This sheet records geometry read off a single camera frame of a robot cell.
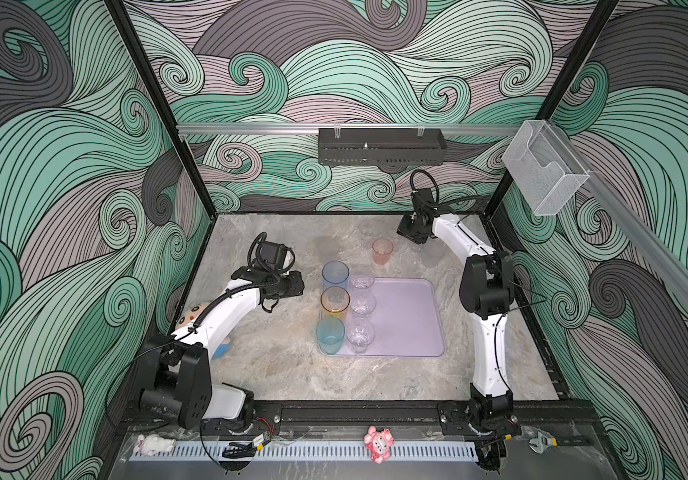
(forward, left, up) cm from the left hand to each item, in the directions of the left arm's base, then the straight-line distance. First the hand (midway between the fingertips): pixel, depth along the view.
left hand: (299, 283), depth 86 cm
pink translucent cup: (+21, -28, -9) cm, 36 cm away
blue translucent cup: (+5, -11, -3) cm, 12 cm away
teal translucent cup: (-12, -10, -9) cm, 18 cm away
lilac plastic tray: (-6, -34, -12) cm, 37 cm away
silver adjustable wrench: (-37, -61, -9) cm, 72 cm away
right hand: (+23, -34, -2) cm, 41 cm away
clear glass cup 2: (-3, -19, -6) cm, 20 cm away
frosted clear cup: (+22, -7, -11) cm, 26 cm away
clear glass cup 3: (-11, -19, -11) cm, 24 cm away
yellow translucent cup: (-5, -11, -2) cm, 12 cm away
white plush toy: (-39, +31, -9) cm, 50 cm away
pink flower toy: (-38, -22, -7) cm, 44 cm away
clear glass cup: (+7, -20, -10) cm, 23 cm away
